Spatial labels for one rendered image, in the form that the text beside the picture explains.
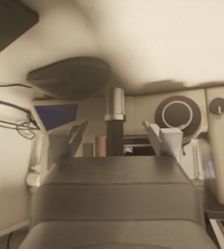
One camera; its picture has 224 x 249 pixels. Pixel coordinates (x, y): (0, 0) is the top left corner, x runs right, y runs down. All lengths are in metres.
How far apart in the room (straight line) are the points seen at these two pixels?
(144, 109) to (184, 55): 0.12
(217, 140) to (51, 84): 0.24
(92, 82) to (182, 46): 0.10
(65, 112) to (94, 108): 0.05
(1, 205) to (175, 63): 0.73
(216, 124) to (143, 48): 0.16
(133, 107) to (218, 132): 0.13
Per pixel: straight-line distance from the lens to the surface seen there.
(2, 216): 0.81
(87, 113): 0.31
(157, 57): 0.21
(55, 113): 0.34
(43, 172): 0.39
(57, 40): 0.18
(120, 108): 0.25
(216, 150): 0.29
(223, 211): 0.27
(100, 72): 0.20
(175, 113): 0.25
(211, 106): 0.29
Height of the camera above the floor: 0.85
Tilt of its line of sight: 9 degrees down
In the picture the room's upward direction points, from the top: 180 degrees clockwise
